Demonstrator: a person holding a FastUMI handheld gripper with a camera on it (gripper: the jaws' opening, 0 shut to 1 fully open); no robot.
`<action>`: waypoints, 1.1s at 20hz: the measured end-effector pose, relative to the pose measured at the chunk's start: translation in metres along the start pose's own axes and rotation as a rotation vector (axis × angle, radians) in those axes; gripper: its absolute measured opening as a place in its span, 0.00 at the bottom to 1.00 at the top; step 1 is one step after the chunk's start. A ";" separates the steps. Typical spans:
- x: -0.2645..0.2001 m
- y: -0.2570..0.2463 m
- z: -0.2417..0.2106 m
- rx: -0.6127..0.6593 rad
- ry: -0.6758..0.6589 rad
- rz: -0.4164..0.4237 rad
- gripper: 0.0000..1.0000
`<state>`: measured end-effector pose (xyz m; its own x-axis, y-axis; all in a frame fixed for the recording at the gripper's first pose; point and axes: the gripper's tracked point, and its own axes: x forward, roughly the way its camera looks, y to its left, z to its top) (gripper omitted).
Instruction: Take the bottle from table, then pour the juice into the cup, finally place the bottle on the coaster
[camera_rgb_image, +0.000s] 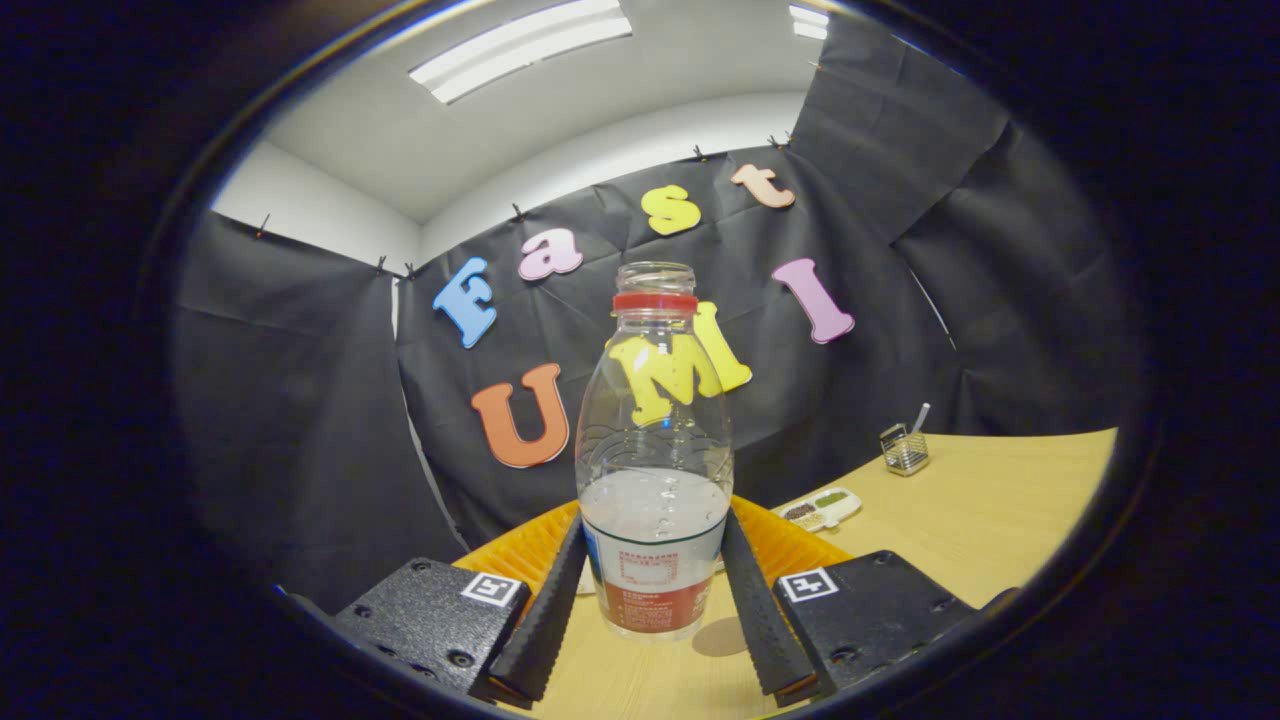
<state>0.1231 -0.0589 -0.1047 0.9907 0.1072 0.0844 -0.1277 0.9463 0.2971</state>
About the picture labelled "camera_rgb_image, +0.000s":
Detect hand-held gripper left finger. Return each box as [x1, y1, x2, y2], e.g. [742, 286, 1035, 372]
[330, 500, 591, 706]

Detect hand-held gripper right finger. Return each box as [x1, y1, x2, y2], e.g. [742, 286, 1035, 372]
[720, 497, 981, 706]

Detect clear plastic juice bottle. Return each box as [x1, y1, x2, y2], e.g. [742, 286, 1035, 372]
[576, 262, 734, 641]

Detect white divided snack dish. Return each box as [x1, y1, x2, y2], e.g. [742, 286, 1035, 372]
[775, 486, 863, 533]

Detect wooden table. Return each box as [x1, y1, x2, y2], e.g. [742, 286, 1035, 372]
[500, 428, 1118, 720]

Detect black backdrop cloth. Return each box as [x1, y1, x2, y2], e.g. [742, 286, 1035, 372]
[170, 10, 1146, 611]

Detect long ceiling light panel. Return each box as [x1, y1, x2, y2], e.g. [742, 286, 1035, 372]
[408, 0, 633, 105]

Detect small wire basket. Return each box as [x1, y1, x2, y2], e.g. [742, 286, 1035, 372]
[880, 423, 930, 477]

